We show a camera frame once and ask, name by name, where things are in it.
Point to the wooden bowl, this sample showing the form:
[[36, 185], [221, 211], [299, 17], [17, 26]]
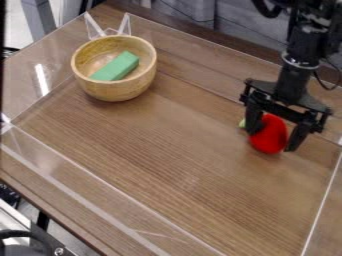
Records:
[[94, 54]]

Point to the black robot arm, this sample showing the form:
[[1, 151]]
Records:
[[315, 39]]

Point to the green rectangular block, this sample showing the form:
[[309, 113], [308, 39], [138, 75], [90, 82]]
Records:
[[118, 68]]

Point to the clear acrylic tray enclosure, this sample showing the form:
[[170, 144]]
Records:
[[153, 177]]

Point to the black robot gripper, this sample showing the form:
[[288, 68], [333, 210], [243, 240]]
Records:
[[305, 110]]

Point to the grey post top left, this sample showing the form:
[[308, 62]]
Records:
[[40, 16]]

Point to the black metal bracket with screw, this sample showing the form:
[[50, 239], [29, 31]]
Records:
[[46, 244]]

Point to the red plush fruit green stem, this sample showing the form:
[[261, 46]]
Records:
[[271, 139]]

